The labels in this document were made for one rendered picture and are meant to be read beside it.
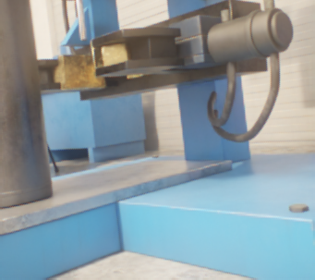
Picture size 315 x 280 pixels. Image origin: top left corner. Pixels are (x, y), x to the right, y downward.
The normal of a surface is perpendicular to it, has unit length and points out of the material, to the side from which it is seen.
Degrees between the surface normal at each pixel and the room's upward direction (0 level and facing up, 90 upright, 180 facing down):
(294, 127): 90
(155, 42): 90
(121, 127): 90
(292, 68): 90
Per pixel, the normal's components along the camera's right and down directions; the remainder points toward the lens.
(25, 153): 0.71, -0.08
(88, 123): -0.72, 0.08
